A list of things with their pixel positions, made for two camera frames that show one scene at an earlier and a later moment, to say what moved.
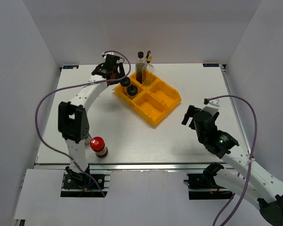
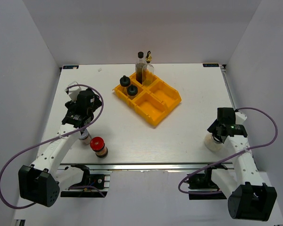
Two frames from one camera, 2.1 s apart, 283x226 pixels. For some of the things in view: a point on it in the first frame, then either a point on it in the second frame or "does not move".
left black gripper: x=121 y=75 → x=97 y=103
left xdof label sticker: x=70 y=67 does not move
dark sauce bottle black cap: x=139 y=67 does not move
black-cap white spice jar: x=132 y=90 does not move
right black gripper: x=191 y=110 → x=212 y=129
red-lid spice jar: x=97 y=144 does not move
